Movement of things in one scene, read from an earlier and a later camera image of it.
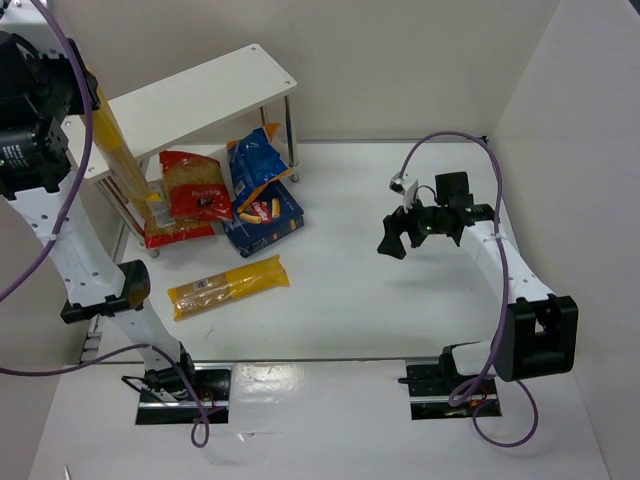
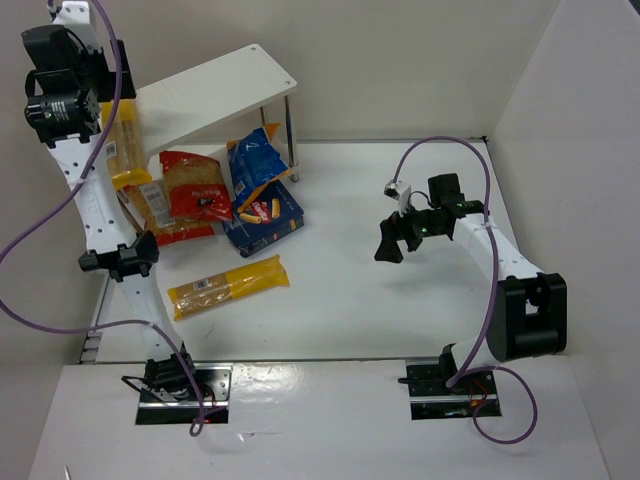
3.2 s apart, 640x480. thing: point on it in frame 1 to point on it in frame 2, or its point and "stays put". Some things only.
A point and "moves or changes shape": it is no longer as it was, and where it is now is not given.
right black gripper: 409,226 stays put
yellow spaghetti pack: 123,150 moves or changes shape
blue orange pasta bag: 256,164 stays put
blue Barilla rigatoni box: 270,216 stays put
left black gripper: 80,93 to 122,80
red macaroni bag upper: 198,189 stays put
